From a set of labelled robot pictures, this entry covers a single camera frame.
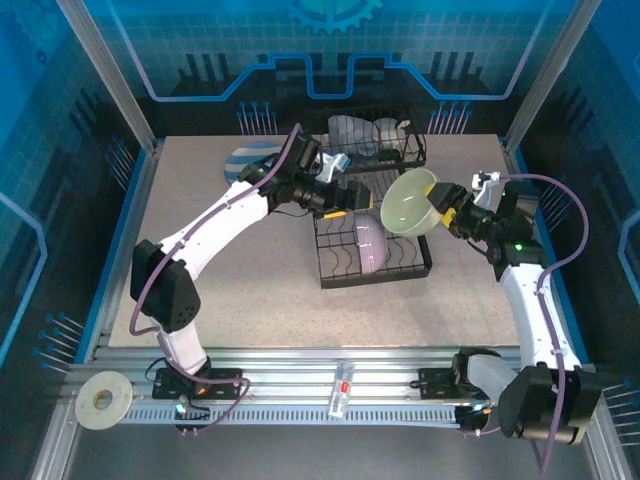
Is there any pale green bowl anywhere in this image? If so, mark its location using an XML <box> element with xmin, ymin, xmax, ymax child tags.
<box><xmin>379</xmin><ymin>167</ymin><xmax>444</xmax><ymax>239</ymax></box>

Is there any purple bowl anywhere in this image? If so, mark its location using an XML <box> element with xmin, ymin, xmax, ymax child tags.
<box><xmin>352</xmin><ymin>212</ymin><xmax>389</xmax><ymax>275</ymax></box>

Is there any blue white striped plate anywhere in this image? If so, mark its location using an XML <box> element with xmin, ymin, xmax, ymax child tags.
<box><xmin>223</xmin><ymin>140</ymin><xmax>297</xmax><ymax>187</ymax></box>

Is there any black wire dish rack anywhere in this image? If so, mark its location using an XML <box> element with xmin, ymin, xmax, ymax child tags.
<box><xmin>298</xmin><ymin>102</ymin><xmax>434</xmax><ymax>290</ymax></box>

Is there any black controller board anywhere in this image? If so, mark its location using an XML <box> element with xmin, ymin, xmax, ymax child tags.
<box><xmin>455</xmin><ymin>402</ymin><xmax>501</xmax><ymax>437</ymax></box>
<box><xmin>172</xmin><ymin>397</ymin><xmax>212</xmax><ymax>439</ymax></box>

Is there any white tape roll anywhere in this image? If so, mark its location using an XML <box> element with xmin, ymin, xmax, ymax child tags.
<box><xmin>74</xmin><ymin>370</ymin><xmax>135</xmax><ymax>430</ymax></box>

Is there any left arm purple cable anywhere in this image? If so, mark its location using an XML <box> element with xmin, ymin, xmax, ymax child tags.
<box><xmin>128</xmin><ymin>122</ymin><xmax>251</xmax><ymax>439</ymax></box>

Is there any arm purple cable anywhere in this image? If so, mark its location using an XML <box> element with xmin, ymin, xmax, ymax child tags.
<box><xmin>128</xmin><ymin>122</ymin><xmax>251</xmax><ymax>439</ymax></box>
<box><xmin>462</xmin><ymin>172</ymin><xmax>586</xmax><ymax>476</ymax></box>

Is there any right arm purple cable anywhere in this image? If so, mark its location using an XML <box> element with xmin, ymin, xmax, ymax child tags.
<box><xmin>462</xmin><ymin>172</ymin><xmax>586</xmax><ymax>476</ymax></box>

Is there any aluminium frame post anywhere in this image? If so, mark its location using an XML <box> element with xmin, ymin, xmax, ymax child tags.
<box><xmin>503</xmin><ymin>0</ymin><xmax>604</xmax><ymax>146</ymax></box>
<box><xmin>53</xmin><ymin>0</ymin><xmax>162</xmax><ymax>151</ymax></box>

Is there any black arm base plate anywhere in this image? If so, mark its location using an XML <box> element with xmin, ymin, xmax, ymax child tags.
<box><xmin>417</xmin><ymin>366</ymin><xmax>501</xmax><ymax>401</ymax></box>
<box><xmin>152</xmin><ymin>366</ymin><xmax>245</xmax><ymax>401</ymax></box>

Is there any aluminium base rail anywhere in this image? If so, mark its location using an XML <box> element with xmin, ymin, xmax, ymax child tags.
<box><xmin>64</xmin><ymin>344</ymin><xmax>599</xmax><ymax>401</ymax></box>

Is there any grey slotted cable duct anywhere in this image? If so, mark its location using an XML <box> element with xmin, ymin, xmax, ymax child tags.
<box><xmin>119</xmin><ymin>402</ymin><xmax>464</xmax><ymax>427</ymax></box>

